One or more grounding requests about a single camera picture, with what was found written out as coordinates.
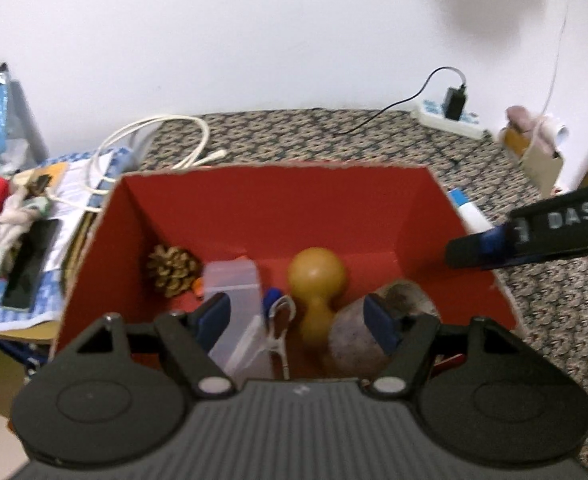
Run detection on clear plastic box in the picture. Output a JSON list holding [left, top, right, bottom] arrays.
[[201, 258, 275, 382]]

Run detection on thin white wall pipe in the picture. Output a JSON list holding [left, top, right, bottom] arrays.
[[541, 0, 573, 122]]

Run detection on red cardboard box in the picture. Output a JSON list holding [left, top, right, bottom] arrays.
[[50, 162, 526, 382]]

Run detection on pine cone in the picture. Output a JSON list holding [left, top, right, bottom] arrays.
[[146, 244, 200, 299]]

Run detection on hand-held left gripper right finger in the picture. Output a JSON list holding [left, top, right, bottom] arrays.
[[364, 294, 521, 400]]

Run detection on beige paper bag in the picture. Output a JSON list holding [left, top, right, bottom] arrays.
[[498, 127, 565, 197]]

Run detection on white box blue edge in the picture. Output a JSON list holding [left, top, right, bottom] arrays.
[[446, 188, 496, 237]]

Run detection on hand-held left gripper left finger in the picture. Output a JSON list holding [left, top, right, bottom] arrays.
[[71, 292, 238, 400]]

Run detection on white power strip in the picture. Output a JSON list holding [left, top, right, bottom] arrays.
[[413, 98, 485, 140]]

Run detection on black flat remote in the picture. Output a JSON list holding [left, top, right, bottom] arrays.
[[1, 219, 61, 312]]

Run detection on blue white papers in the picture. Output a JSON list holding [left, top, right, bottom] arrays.
[[0, 147, 141, 332]]

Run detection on small metal scissors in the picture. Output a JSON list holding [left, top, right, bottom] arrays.
[[266, 295, 297, 381]]

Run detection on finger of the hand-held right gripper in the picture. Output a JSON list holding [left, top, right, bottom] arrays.
[[446, 224, 518, 270]]

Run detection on black charger cable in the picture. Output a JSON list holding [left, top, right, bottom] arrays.
[[314, 66, 468, 136]]

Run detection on black charger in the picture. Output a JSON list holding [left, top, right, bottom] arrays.
[[442, 87, 469, 122]]

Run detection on clear printed tape roll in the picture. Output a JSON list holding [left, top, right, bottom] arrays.
[[321, 280, 443, 379]]

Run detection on pink plush toy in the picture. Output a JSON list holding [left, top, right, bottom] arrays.
[[506, 105, 563, 157]]

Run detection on white rag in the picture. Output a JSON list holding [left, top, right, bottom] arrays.
[[0, 192, 53, 277]]

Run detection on brown gourd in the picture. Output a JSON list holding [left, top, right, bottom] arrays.
[[287, 247, 348, 362]]

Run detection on white cable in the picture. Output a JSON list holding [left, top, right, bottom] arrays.
[[86, 114, 228, 212]]

